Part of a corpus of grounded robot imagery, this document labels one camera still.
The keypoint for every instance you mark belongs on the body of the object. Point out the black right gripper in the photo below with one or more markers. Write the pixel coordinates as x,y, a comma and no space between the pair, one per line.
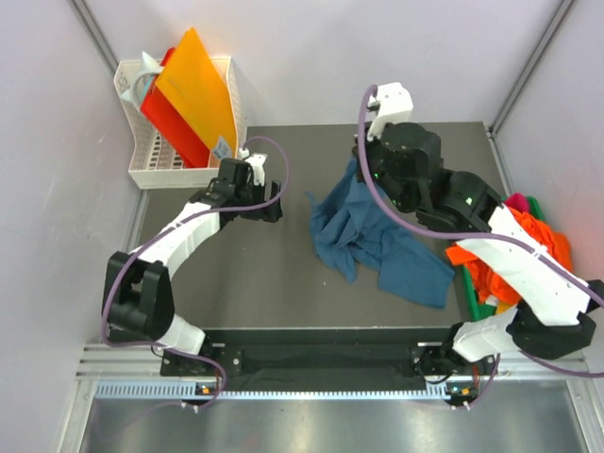
370,145

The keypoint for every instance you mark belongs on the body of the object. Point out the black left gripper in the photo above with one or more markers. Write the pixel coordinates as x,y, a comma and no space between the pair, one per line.
270,213

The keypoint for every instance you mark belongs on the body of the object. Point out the blue t shirt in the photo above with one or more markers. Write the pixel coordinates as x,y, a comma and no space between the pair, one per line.
348,228

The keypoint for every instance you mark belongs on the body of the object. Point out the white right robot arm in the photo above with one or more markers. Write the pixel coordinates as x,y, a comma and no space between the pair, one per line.
551,319

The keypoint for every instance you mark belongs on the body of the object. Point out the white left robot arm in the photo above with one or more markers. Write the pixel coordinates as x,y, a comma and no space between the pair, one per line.
138,301

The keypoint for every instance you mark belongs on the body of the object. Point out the pink t shirt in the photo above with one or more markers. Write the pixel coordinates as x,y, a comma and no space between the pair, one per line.
518,202

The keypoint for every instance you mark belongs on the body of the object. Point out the white perforated plastic basket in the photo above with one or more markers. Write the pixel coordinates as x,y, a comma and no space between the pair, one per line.
155,164

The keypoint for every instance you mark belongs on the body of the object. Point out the orange plastic board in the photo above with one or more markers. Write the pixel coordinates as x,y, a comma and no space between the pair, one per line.
192,85

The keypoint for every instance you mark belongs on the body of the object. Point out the red plastic board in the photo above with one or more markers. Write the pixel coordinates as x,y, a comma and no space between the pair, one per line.
164,117

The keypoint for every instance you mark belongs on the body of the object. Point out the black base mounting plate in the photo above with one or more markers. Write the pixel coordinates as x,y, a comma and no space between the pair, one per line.
334,359

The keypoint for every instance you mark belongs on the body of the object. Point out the yellow t shirt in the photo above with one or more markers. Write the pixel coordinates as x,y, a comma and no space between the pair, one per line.
501,307

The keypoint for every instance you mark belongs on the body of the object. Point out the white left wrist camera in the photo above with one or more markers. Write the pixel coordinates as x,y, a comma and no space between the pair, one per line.
256,161

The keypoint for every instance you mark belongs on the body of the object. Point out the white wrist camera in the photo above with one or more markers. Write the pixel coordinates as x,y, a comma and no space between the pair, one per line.
392,104
256,161

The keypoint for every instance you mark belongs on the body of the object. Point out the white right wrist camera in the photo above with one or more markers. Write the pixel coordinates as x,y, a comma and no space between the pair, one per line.
392,104

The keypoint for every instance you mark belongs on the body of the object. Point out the light blue plastic ring tool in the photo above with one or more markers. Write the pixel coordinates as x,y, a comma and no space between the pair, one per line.
149,68

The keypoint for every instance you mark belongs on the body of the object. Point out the grey slotted cable duct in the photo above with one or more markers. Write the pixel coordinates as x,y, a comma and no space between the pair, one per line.
190,390

